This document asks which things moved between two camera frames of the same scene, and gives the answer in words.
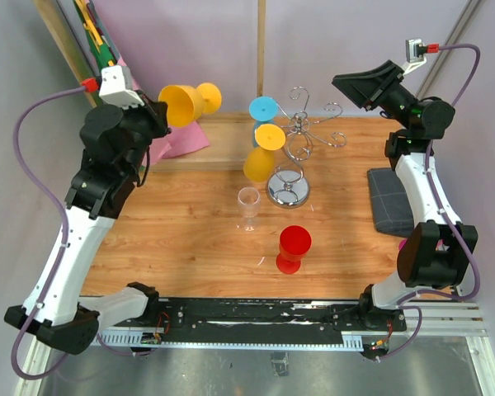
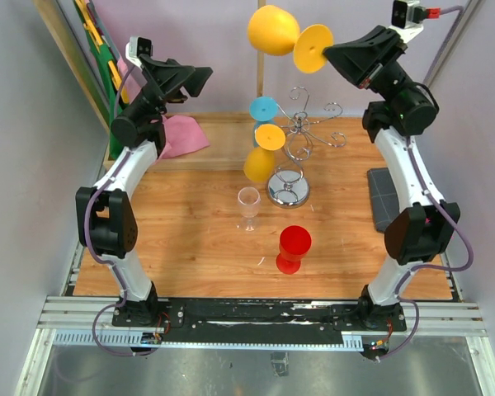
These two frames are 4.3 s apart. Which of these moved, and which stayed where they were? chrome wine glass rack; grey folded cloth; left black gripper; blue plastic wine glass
Moved: left black gripper
Stayed: blue plastic wine glass; grey folded cloth; chrome wine glass rack
